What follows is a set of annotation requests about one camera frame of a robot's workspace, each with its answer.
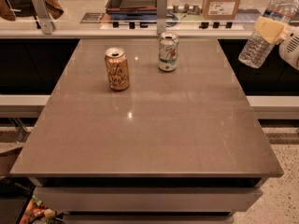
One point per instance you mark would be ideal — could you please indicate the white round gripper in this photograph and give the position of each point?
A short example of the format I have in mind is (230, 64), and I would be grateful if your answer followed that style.
(290, 47)

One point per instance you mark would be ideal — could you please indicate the clear plastic water bottle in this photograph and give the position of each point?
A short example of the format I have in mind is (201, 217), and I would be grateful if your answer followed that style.
(257, 49)

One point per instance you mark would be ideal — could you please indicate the cardboard box with label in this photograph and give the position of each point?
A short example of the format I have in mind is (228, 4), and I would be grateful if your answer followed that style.
(220, 9)

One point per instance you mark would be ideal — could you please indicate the white green soda can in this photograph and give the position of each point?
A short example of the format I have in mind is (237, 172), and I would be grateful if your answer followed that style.
(168, 51)

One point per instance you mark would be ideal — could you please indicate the orange LaCroix can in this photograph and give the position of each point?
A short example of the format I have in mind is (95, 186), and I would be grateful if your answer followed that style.
(117, 69)

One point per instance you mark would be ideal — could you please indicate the brown jacket on chair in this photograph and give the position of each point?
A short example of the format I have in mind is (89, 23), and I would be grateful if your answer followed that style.
(11, 9)

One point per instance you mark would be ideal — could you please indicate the grey table base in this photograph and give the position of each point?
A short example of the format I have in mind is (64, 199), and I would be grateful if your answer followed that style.
(148, 205)

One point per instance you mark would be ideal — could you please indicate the colourful snack bag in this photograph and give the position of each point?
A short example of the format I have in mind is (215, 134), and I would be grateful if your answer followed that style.
(37, 213)

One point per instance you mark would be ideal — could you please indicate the middle metal glass bracket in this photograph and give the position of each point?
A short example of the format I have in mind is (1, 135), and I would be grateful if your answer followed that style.
(161, 16)

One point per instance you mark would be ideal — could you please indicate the metal glass bracket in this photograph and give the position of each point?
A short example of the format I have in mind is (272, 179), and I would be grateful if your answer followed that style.
(45, 21)
(161, 16)

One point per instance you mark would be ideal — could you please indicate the left metal glass bracket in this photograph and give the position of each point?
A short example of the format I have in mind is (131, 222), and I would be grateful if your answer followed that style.
(45, 21)

